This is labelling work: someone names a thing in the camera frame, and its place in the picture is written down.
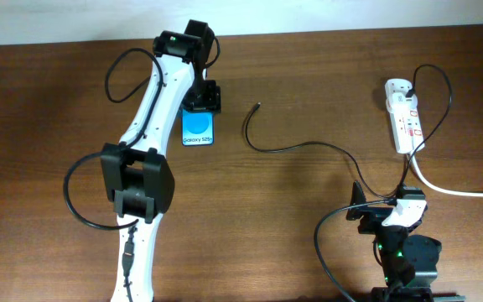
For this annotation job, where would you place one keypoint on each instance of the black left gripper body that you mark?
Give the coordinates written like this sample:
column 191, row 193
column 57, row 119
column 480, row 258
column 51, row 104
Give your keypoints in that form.
column 202, row 96

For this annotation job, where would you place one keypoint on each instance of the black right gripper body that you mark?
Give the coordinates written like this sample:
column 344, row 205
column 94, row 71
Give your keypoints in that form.
column 372, row 216

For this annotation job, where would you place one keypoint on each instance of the blue Galaxy smartphone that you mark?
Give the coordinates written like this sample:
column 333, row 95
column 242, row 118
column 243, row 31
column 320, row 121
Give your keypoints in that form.
column 197, row 128

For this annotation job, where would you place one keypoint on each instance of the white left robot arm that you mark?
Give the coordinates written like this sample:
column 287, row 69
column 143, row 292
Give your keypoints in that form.
column 138, row 179

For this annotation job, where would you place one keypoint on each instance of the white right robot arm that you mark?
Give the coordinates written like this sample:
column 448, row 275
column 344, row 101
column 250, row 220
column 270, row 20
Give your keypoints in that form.
column 409, row 262

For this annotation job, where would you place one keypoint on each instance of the white USB charger adapter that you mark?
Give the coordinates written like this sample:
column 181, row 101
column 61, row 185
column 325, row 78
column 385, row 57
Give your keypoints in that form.
column 398, row 102

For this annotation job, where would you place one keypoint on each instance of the white power strip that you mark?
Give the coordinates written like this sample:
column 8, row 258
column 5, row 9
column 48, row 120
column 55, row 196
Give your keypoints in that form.
column 406, row 127

